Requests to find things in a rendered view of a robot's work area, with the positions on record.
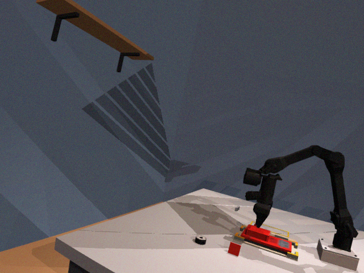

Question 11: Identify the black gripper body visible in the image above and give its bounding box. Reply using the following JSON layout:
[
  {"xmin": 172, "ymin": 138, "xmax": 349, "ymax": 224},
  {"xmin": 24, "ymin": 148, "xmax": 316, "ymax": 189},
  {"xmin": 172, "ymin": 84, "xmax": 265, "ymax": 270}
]
[{"xmin": 253, "ymin": 187, "xmax": 274, "ymax": 215}]

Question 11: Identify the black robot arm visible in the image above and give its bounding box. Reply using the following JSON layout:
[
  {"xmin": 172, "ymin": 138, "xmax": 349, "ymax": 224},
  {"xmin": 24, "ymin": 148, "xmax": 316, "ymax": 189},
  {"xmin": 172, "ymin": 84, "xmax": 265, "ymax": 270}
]
[{"xmin": 243, "ymin": 145, "xmax": 358, "ymax": 252}]

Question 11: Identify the small black tyre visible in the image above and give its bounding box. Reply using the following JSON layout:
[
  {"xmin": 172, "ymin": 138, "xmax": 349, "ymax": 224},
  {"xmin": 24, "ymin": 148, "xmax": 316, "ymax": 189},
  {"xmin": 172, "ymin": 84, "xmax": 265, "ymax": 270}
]
[{"xmin": 195, "ymin": 235, "xmax": 206, "ymax": 245}]

